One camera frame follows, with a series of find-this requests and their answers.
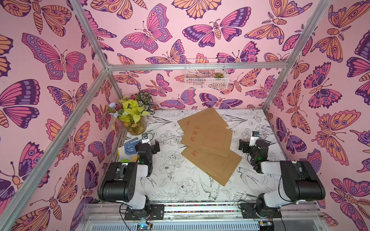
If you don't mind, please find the kraft file bag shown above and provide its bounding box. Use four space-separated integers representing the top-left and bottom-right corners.
181 121 233 157
177 107 228 132
181 147 242 186

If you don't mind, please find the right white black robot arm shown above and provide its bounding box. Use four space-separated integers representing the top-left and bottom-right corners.
238 137 326 218

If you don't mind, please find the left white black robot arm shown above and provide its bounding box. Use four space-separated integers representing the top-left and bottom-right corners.
98 141 160 220

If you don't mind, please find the blue white work glove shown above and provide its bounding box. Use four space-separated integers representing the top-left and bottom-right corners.
118 138 141 157

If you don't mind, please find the potted plant in glass vase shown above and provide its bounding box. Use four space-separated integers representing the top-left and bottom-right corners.
108 91 157 136

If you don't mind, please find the small green succulent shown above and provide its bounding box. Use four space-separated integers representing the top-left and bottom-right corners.
214 72 224 79

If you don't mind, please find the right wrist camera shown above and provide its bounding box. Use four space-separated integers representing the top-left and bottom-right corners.
249 131 260 146

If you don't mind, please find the green yellow handled tool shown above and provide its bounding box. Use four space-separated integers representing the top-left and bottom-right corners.
120 155 139 163

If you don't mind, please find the white wire basket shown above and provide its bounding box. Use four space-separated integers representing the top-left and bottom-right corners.
184 59 229 91

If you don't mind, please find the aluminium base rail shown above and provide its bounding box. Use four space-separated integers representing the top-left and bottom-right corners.
77 200 330 231

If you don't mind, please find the aluminium frame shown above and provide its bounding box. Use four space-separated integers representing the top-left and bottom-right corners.
1 1 330 231

